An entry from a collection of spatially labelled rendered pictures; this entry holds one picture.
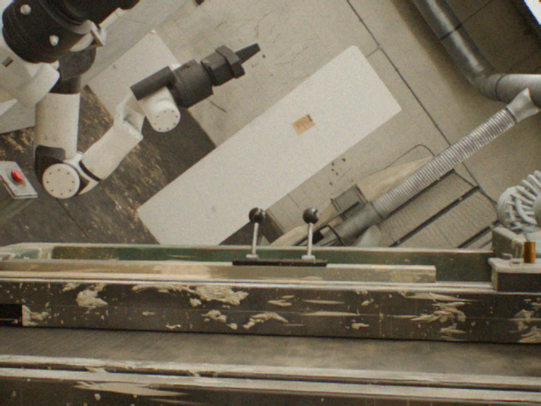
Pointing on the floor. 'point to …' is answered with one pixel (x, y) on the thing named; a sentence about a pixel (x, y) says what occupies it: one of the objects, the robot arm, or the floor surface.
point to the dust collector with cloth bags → (352, 213)
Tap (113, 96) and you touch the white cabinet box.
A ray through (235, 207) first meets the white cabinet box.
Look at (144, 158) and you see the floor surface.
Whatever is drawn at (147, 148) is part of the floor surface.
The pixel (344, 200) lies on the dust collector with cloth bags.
